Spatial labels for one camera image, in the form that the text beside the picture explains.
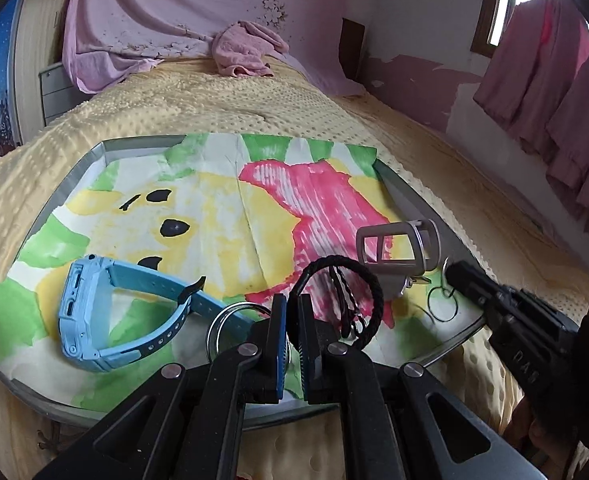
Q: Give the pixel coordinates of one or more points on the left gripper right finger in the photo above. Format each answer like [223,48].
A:
[399,423]

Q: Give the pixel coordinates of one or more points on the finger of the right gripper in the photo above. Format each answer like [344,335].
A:
[478,287]

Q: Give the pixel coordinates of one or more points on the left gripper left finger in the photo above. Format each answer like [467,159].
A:
[185,423]

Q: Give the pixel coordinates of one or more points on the thin silver hoop rings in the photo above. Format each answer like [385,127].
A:
[441,299]

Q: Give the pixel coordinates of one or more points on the brown hair tie orange bead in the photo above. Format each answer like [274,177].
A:
[216,327]

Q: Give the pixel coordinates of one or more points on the silver metal hair claw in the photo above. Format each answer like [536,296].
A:
[399,253]

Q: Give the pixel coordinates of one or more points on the light blue smart watch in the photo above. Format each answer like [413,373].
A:
[113,313]

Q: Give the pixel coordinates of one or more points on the pink window curtain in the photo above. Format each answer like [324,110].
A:
[537,89]

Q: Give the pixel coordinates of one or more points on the colourful painted paper sheet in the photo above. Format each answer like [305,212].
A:
[214,239]

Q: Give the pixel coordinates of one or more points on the grey metal tray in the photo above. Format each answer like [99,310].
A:
[254,279]

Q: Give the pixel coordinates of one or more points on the yellow dotted bed blanket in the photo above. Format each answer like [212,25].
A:
[187,97]

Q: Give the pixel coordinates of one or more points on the crumpled pink towel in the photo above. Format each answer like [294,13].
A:
[240,49]

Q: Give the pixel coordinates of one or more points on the grey drawer cabinet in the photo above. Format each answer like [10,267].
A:
[58,93]

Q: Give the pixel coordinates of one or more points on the beige wooden wardrobe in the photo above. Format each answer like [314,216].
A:
[38,35]

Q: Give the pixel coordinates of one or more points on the pink hanging sheet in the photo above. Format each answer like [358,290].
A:
[105,41]

